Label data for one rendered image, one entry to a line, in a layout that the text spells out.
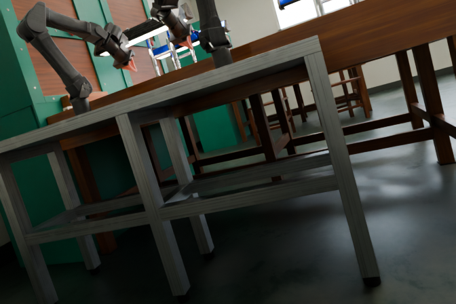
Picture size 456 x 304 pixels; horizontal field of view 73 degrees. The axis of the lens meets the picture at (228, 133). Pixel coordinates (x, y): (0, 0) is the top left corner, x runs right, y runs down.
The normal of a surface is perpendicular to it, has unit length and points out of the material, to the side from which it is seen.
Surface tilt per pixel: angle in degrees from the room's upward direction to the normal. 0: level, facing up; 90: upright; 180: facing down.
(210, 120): 90
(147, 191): 90
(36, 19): 90
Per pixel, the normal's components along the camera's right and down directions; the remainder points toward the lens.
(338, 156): -0.27, 0.16
